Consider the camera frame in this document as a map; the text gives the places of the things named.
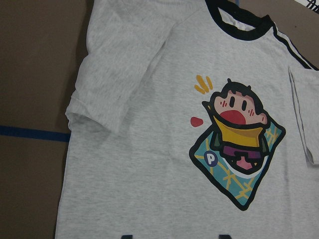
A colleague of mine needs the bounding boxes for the grey cartoon print t-shirt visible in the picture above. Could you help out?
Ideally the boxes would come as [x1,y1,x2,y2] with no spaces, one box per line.
[55,0,319,239]

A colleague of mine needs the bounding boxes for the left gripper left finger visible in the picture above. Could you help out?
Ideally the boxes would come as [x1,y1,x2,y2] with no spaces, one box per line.
[121,234,135,239]

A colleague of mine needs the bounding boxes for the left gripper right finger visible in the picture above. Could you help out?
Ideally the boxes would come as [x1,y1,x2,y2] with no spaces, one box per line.
[218,234,232,239]

